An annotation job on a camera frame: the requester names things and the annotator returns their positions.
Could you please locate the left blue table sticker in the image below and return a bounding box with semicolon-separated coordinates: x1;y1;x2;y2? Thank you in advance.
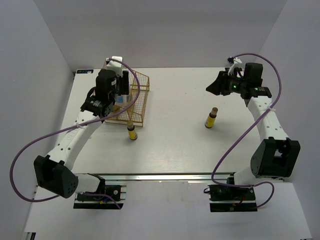
76;69;94;74

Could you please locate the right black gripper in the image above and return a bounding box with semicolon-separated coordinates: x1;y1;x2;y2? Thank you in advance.
205;70;247;96

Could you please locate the gold wire basket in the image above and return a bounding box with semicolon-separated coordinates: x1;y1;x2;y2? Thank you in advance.
104;64;150;127

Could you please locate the purple cable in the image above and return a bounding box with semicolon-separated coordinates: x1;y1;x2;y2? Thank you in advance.
211;52;283;209
9;58;141;210

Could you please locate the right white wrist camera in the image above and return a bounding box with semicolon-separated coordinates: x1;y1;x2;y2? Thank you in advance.
227;57;242;76

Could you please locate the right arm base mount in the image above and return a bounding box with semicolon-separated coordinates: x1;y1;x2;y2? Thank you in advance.
203;184;258;213

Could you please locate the small yellow bottle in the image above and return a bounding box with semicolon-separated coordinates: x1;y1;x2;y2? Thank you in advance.
204;107;218;129
126;120;138;140

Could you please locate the aluminium front rail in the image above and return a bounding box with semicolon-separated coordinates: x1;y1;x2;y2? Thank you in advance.
74;172;285;182

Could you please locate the white jar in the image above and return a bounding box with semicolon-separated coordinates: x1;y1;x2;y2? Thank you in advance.
115;85;132;107

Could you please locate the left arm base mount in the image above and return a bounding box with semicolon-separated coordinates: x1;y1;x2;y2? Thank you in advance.
73;182;127;210

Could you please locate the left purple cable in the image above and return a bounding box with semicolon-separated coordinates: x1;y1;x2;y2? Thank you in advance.
9;58;141;210

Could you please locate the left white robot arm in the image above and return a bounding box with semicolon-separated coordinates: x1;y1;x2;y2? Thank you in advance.
33;69;130;200

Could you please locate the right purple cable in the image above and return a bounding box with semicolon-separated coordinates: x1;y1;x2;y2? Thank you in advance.
211;52;283;209

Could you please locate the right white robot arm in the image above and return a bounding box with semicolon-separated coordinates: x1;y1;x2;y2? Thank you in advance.
206;62;301;200

